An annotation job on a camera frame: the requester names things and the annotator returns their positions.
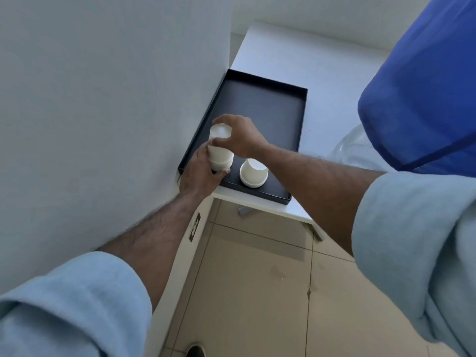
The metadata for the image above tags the person's left hand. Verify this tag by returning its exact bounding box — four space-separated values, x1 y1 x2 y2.
178 143 231 200

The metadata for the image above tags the person's right hand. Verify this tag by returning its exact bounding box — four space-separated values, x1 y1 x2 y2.
211 114 270 160

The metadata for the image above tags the person's left forearm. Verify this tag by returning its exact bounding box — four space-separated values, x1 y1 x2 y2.
96 191 212 314

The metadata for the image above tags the person's right forearm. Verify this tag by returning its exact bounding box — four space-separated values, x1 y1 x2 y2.
260 142 387 258

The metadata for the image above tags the black rectangular tray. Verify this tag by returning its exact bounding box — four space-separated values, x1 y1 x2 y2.
177 68 309 206

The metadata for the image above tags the clear plastic water jug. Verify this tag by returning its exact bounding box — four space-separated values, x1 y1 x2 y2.
327 123 392 172

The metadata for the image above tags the light blue left sleeve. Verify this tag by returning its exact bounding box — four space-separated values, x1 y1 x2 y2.
0 250 154 357

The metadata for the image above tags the light blue sleeve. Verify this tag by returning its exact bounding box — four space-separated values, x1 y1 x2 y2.
351 172 476 357
0 250 154 357

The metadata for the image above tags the blue fabric jug cover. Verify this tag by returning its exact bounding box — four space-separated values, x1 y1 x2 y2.
357 0 476 179

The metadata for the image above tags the light blue right sleeve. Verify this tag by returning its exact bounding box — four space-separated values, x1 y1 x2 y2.
351 172 476 357

